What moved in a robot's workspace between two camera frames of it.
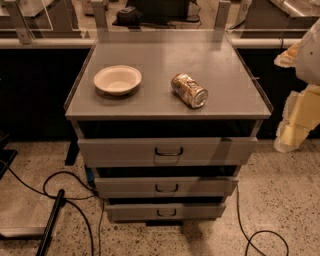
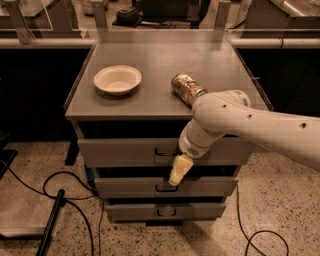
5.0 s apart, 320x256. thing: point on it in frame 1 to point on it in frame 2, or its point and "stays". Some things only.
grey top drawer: (167, 151) stays
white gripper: (310, 60) to (190, 146)
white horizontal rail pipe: (87, 42) stays
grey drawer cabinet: (166, 120) stays
